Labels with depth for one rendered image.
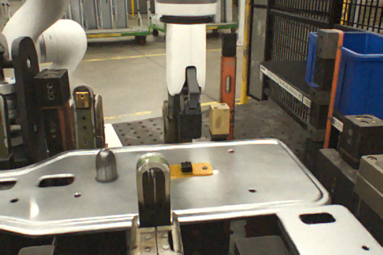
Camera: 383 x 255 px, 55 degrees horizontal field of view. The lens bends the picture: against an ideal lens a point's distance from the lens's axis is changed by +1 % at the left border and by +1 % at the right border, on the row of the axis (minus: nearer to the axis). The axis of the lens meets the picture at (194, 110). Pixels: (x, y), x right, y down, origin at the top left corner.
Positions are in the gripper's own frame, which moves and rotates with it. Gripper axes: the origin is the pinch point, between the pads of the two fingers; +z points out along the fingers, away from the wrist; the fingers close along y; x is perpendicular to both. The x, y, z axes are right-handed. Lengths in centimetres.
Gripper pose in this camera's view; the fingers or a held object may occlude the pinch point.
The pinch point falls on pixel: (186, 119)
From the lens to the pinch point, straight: 56.4
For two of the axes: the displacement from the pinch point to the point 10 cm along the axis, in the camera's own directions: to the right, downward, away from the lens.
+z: -0.1, 9.4, 3.5
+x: 9.9, -0.4, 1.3
